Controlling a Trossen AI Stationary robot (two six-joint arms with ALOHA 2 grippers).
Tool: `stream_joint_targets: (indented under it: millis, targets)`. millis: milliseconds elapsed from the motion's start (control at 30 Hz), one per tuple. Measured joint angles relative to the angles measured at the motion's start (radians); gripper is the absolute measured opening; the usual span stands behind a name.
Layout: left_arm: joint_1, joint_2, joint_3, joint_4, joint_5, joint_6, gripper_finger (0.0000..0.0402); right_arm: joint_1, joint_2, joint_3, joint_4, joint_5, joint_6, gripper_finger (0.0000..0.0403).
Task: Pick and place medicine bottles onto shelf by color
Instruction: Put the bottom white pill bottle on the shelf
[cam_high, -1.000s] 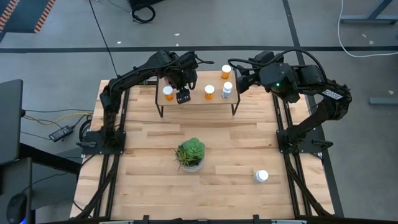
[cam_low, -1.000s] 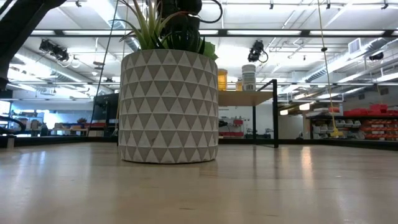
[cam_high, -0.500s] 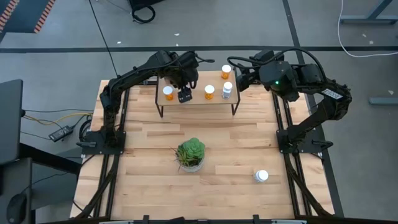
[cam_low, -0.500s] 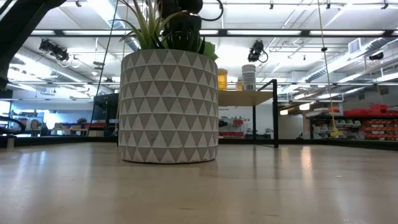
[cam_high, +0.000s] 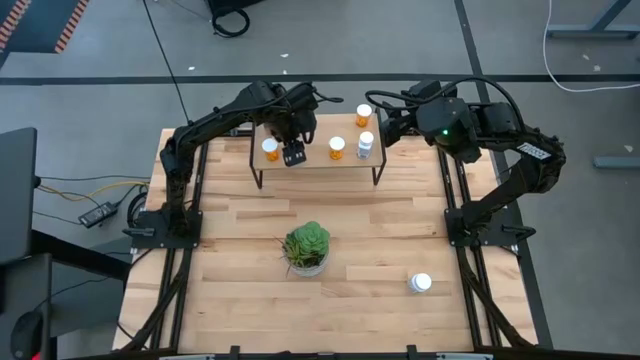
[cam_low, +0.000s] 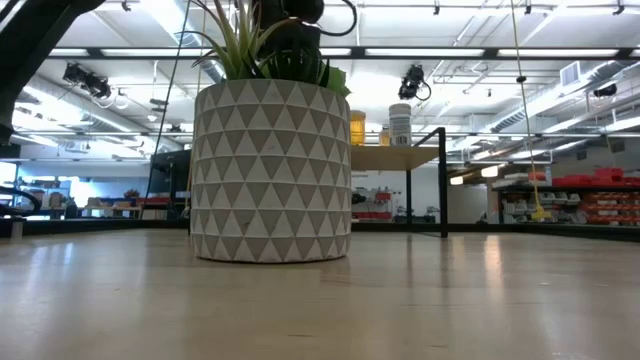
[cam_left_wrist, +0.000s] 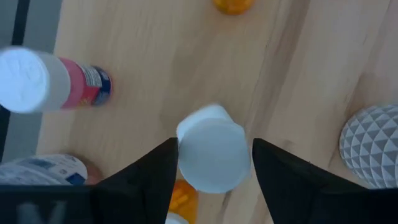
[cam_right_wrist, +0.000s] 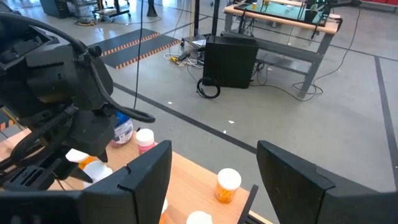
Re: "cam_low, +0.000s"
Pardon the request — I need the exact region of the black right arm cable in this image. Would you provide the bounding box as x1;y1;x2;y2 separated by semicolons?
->
319;0;359;38

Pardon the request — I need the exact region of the black ceiling light rail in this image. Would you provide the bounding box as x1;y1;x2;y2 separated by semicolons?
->
47;45;640;62

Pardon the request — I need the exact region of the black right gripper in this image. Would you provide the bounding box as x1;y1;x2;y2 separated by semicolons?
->
251;0;326;86

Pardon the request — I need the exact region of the black ceiling-mounted device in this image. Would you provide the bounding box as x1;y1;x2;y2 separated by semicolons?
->
61;61;114;101

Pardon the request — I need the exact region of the storage rack with red bins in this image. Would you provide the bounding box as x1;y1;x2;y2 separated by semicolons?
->
492;166;640;226

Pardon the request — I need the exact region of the black metal table frame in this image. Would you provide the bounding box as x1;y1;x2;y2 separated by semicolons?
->
0;218;640;241

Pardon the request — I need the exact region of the white medicine bottle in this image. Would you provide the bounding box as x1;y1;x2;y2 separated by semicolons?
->
387;102;413;148

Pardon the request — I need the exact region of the white ceiling air vent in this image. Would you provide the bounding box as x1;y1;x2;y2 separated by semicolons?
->
559;60;583;88

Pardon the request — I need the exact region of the wooden shelf with black legs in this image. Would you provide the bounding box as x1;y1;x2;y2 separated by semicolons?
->
349;125;450;240

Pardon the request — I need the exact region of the succulent in triangle-patterned pot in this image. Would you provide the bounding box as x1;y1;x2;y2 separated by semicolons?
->
187;0;354;264

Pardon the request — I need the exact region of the black hanging cable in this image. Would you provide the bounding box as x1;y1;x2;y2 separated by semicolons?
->
141;0;194;220

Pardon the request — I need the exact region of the black hanging camera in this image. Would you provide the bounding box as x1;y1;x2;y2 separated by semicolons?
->
397;63;433;102

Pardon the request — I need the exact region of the black monitor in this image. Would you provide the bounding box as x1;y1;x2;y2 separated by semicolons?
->
148;148;193;221

